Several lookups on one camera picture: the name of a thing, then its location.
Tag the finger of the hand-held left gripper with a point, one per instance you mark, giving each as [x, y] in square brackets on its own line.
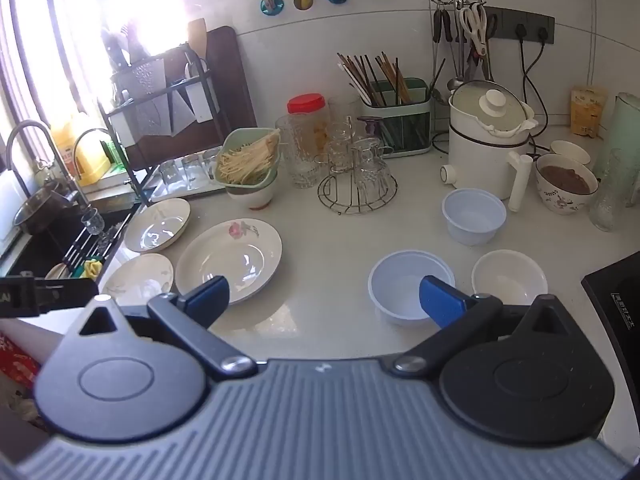
[70, 295]

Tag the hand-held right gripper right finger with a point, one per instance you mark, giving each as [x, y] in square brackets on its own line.
[435, 295]

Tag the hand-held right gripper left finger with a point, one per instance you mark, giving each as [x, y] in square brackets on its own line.
[212, 292]

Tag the light blue plastic bowl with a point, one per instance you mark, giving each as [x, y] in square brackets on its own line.
[395, 285]
[472, 215]

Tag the large pink flower plate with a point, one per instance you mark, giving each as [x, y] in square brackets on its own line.
[235, 255]

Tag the leaf print ceramic plate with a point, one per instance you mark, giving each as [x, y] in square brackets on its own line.
[160, 225]
[137, 277]

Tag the plain white bowl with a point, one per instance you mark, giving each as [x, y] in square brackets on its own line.
[510, 275]

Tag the black sink drain rack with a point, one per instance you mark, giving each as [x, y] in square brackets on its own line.
[82, 255]

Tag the black sink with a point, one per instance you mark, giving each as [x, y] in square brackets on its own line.
[55, 245]

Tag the red patterned cloth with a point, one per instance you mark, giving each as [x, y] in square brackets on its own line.
[17, 365]

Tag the small stemmed glass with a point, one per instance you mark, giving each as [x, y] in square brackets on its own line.
[92, 221]

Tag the steel pot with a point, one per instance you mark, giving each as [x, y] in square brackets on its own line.
[42, 212]

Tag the white cutting board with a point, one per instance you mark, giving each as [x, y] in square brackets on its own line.
[7, 200]

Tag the tall chrome faucet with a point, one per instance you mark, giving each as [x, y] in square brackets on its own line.
[75, 192]

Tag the white bowl with brown foot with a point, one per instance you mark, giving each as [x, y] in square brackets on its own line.
[252, 197]

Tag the metal tray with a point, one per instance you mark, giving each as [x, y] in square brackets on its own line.
[190, 191]

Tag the green strainer basket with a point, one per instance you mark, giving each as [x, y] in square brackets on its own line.
[260, 180]

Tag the small clear glass tumbler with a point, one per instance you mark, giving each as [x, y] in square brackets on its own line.
[170, 172]
[212, 161]
[192, 167]

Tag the small chrome faucet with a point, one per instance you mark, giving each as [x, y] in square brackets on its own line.
[75, 162]

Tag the yellow plastic jug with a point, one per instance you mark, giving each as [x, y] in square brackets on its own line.
[85, 160]

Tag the enoki mushrooms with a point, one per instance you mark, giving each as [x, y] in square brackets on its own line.
[247, 160]

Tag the set of clear glass cups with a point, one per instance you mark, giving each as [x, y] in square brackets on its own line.
[372, 167]

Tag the white electric cooking pot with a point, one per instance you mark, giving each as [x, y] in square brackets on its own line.
[480, 160]

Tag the green bottle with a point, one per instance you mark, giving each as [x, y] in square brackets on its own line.
[117, 157]

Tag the floral ceramic bowl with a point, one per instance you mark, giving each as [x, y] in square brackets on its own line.
[557, 202]

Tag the large textured glass tumbler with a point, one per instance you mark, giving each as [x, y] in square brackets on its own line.
[300, 165]

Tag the green chopstick holder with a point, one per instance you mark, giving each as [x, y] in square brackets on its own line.
[400, 130]

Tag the brown food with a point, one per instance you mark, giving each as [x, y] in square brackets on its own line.
[565, 180]

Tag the black induction cooktop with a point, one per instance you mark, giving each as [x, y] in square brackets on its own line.
[617, 295]

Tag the purple glass cup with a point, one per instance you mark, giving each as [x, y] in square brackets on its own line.
[370, 121]

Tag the textured glass vase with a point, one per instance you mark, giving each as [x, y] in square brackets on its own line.
[605, 205]

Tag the small white bowl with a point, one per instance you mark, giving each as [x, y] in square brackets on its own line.
[570, 150]

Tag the glass pot lid white knob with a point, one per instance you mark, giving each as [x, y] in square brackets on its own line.
[495, 102]

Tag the dark wooden cutting board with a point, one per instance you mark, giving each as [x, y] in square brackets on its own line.
[230, 85]

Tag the glass jar with red lid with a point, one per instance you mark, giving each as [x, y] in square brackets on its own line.
[306, 104]

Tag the black dish rack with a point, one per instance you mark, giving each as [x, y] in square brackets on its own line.
[145, 72]

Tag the bundle of chopsticks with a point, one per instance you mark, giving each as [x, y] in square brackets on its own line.
[367, 72]

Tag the yellow packet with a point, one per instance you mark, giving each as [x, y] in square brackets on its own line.
[587, 112]

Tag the bundle of kitchen utensils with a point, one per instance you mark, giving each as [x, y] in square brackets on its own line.
[120, 50]

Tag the wooden spatula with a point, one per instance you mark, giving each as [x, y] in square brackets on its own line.
[196, 35]

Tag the window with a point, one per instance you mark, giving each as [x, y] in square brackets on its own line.
[30, 35]

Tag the metal utensil hanging rack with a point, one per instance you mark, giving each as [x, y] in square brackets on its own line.
[460, 0]

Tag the dark wall power strip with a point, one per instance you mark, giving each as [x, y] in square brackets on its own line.
[532, 22]

